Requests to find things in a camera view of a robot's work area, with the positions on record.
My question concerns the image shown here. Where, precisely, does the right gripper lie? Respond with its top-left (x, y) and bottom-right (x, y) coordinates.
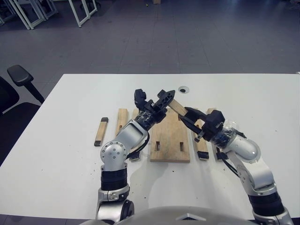
top-left (179, 106), bottom-right (235, 148)

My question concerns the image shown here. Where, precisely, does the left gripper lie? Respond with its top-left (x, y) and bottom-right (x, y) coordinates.
top-left (137, 89), bottom-right (176, 128)

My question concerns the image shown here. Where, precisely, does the wooden leg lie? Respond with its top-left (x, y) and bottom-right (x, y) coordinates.
top-left (205, 107), bottom-right (224, 161)
top-left (114, 108), bottom-right (130, 137)
top-left (191, 119), bottom-right (210, 161)
top-left (129, 108), bottom-right (142, 162)

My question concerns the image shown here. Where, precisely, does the wooden seat board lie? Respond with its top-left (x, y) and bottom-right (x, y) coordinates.
top-left (150, 108), bottom-right (191, 163)

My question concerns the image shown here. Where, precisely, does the wooden cross bar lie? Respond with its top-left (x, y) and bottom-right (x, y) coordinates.
top-left (94, 117), bottom-right (109, 147)

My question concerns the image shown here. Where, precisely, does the black office chair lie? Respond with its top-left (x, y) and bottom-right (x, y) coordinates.
top-left (0, 65), bottom-right (45, 167)

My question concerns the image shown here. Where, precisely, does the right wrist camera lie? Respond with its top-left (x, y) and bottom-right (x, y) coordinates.
top-left (202, 110), bottom-right (226, 142)

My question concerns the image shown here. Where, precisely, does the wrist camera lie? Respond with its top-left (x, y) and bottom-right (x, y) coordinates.
top-left (134, 88), bottom-right (147, 111)
top-left (202, 110), bottom-right (226, 142)

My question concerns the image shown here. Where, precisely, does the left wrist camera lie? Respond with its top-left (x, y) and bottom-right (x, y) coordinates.
top-left (134, 88), bottom-right (147, 111)

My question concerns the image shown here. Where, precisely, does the black cable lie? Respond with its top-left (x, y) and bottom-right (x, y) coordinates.
top-left (127, 132), bottom-right (151, 158)
top-left (216, 150), bottom-right (241, 180)

